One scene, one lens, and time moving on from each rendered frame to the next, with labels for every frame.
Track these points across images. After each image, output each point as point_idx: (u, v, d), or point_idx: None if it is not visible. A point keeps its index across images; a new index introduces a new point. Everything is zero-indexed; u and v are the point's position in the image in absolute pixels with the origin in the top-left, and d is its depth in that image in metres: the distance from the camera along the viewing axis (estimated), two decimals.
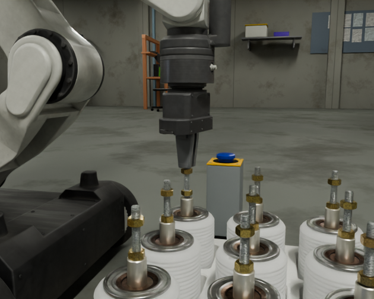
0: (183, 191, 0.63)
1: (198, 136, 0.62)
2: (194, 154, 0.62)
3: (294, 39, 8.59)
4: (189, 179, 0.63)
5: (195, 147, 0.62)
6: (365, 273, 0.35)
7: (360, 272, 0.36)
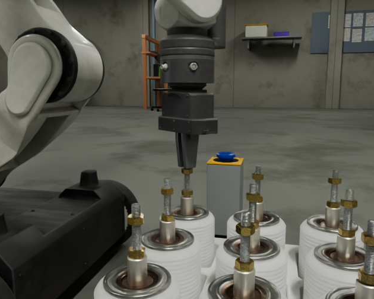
0: None
1: (183, 137, 0.60)
2: (183, 155, 0.61)
3: (294, 39, 8.59)
4: (185, 180, 0.63)
5: (182, 148, 0.61)
6: (366, 272, 0.35)
7: (360, 270, 0.36)
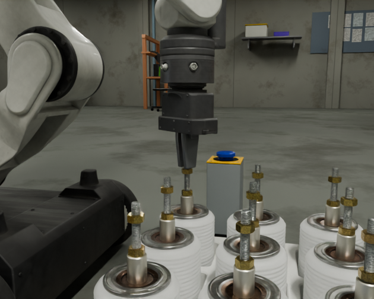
0: (191, 190, 0.63)
1: (183, 137, 0.60)
2: (183, 155, 0.61)
3: (294, 39, 8.59)
4: (186, 178, 0.63)
5: (182, 148, 0.61)
6: (366, 270, 0.35)
7: (360, 269, 0.35)
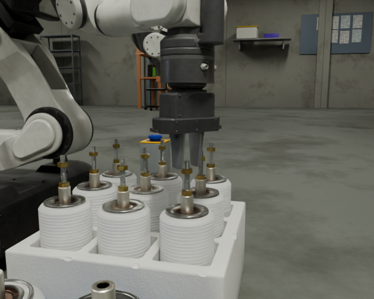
0: None
1: (203, 136, 0.62)
2: (197, 154, 0.62)
3: (284, 41, 8.87)
4: (114, 152, 0.91)
5: (198, 147, 0.62)
6: (189, 189, 0.63)
7: (187, 191, 0.63)
